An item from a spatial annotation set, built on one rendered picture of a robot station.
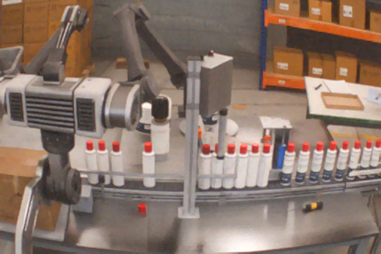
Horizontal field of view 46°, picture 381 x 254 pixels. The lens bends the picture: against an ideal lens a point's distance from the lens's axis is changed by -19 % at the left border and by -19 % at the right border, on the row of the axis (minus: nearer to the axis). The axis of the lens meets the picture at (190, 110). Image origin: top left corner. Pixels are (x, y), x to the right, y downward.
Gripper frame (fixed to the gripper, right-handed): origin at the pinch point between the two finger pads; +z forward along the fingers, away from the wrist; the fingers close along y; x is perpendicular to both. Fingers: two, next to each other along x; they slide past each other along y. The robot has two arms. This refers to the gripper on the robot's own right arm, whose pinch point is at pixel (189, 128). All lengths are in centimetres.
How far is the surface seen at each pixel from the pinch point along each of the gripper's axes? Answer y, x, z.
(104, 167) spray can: 37.1, 15.1, 11.5
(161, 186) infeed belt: 12.6, 13.6, 21.4
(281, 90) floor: -117, -338, 117
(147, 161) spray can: 17.8, 15.0, 7.8
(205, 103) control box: -4.3, 29.9, -24.4
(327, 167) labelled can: -65, 15, 14
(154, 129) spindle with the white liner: 15.3, -11.8, 6.4
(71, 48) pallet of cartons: 115, -314, 58
